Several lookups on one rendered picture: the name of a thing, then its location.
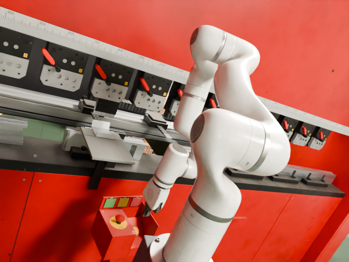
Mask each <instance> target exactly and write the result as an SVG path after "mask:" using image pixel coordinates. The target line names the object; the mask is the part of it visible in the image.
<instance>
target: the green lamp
mask: <svg viewBox="0 0 349 262"><path fill-rule="evenodd" d="M115 201H116V199H107V200H106V202H105V204H104V207H103V208H108V207H114V204H115Z"/></svg>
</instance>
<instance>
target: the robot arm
mask: <svg viewBox="0 0 349 262"><path fill-rule="evenodd" d="M190 52H191V55H192V58H193V60H194V64H193V66H192V68H191V71H190V73H189V76H188V79H187V82H186V85H185V88H184V91H183V94H182V97H181V100H180V103H179V106H178V110H177V113H176V116H175V119H174V122H173V128H174V129H175V130H176V131H177V132H178V133H180V134H181V135H183V136H184V137H186V138H187V139H188V141H189V142H190V145H191V154H190V157H189V152H188V151H187V149H186V148H185V147H183V146H181V145H179V144H176V143H171V144H169V146H168V148H167V150H166V151H165V153H164V155H163V157H162V159H161V161H160V163H159V165H158V167H157V169H156V171H155V173H154V175H153V177H152V178H151V179H150V181H149V182H148V183H147V185H146V187H145V188H144V190H143V193H142V194H143V197H144V199H145V204H144V206H145V207H144V209H143V211H142V213H141V214H142V216H143V217H146V216H149V215H150V213H151V211H153V212H154V213H155V214H156V213H158V212H159V210H160V209H162V207H163V206H164V204H165V202H166V200H167V197H168V194H169V191H170V188H171V187H172V186H173V184H174V182H175V180H176V179H177V178H178V177H184V178H189V179H194V178H196V180H195V182H194V185H193V187H192V190H191V192H190V194H189V196H188V198H187V200H186V202H185V204H184V206H183V208H182V210H181V213H180V215H179V217H178V219H177V221H176V223H175V225H174V227H173V229H172V231H171V233H164V234H161V235H159V236H157V237H156V238H155V239H154V240H153V241H152V243H151V245H150V248H149V259H150V262H213V260H212V259H211V257H212V256H213V254H214V252H215V250H216V248H217V246H218V245H219V243H220V241H221V239H222V237H223V236H224V234H225V232H226V230H227V228H228V226H229V225H230V223H231V221H232V219H233V217H234V216H235V214H236V212H237V210H238V208H239V205H240V202H241V193H240V190H239V189H238V187H237V186H236V185H235V184H234V183H233V182H232V181H231V180H229V179H228V178H227V177H226V176H225V175H224V174H223V170H224V168H225V167H231V168H234V169H238V170H240V171H244V172H248V173H251V174H255V175H259V176H271V175H275V174H277V173H279V172H281V171H282V170H283V169H284V168H285V167H286V165H287V163H288V161H289V158H290V144H289V140H288V137H287V135H286V133H285V132H284V130H283V129H282V127H281V126H280V124H279V123H278V122H277V120H276V119H275V118H274V117H273V115H272V114H271V113H270V111H269V110H268V109H267V108H266V107H265V106H264V104H263V103H262V102H261V101H260V100H259V98H258V97H257V96H256V95H255V93H254V92H253V89H252V86H251V82H250V78H249V75H250V74H251V73H253V71H254V70H255V69H256V68H257V66H258V64H259V61H260V54H259V52H258V50H257V49H256V48H255V47H254V46H253V45H252V44H251V43H249V42H247V41H245V40H242V39H241V38H239V37H236V36H234V35H231V34H229V33H227V32H225V31H223V30H220V29H218V28H216V27H213V26H210V25H202V26H199V27H198V28H196V29H195V30H194V31H193V33H192V36H191V39H190ZM218 65H220V66H219V67H218ZM212 81H213V84H214V92H215V95H216V100H217V102H218V105H219V107H220V109H218V108H213V109H208V110H206V111H204V112H202V110H203V107H204V105H205V102H206V99H207V96H208V93H209V90H210V87H211V84H212ZM188 157H189V158H188Z"/></svg>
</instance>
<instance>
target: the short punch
mask: <svg viewBox="0 0 349 262"><path fill-rule="evenodd" d="M119 104H120V102H115V101H110V100H106V99H102V98H97V101H96V104H95V107H94V112H93V114H96V115H100V116H106V117H111V118H114V116H115V115H116V112H117V109H118V107H119Z"/></svg>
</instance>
